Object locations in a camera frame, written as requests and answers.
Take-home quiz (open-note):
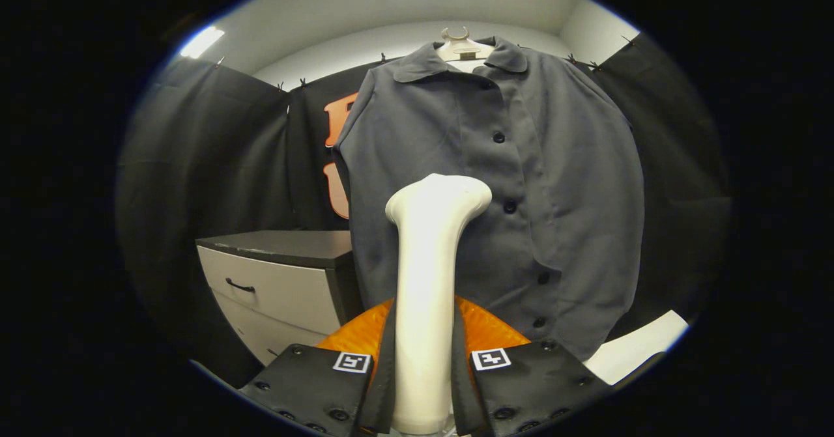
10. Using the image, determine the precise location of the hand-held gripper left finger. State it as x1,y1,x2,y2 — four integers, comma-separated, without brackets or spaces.
240,298,397,435

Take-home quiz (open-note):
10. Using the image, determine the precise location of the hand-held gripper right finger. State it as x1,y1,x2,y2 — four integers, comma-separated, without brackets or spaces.
452,296,610,436

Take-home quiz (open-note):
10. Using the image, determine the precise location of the white garment steamer head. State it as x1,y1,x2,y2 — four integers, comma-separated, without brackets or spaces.
385,173,493,435

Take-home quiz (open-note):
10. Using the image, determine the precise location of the grey button shirt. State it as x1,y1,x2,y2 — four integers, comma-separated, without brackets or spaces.
334,36,646,361

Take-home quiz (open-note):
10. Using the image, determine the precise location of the white clothes hanger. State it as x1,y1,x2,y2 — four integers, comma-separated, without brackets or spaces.
435,27,496,73

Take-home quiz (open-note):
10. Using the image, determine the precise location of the grey drawer cabinet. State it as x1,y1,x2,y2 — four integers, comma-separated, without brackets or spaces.
195,230,363,367

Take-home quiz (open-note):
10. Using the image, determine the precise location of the white side table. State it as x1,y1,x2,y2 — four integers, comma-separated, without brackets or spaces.
583,310,690,386

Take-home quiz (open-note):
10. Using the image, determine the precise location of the narrow ceiling light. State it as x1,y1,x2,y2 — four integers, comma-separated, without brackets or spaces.
180,25,225,59

